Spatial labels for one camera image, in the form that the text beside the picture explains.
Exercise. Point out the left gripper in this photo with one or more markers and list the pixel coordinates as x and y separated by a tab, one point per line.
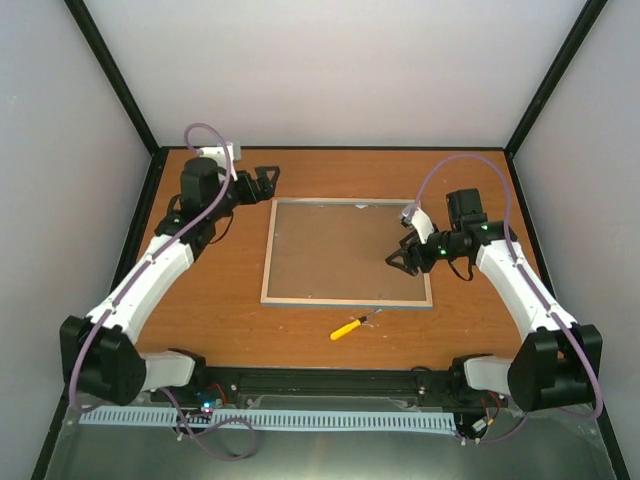
266	190

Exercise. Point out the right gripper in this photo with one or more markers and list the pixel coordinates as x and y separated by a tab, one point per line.
412	266

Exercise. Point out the blue picture frame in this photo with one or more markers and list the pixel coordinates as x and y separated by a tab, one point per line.
345	255

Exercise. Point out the yellow handled screwdriver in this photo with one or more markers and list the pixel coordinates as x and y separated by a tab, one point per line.
354	324

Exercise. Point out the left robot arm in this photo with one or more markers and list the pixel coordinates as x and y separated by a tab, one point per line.
98	351

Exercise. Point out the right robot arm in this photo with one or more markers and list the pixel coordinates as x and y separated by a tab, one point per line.
558	360

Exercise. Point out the small lit circuit board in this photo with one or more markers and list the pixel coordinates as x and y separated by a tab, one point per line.
211	398

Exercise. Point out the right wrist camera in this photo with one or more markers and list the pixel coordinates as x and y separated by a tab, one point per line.
414	218

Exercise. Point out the brown frame backing board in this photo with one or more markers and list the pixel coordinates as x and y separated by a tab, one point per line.
345	250

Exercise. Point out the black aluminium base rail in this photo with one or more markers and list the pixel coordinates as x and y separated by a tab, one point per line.
419	386

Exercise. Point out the blue slotted cable duct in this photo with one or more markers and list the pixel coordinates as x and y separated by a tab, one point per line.
278	420

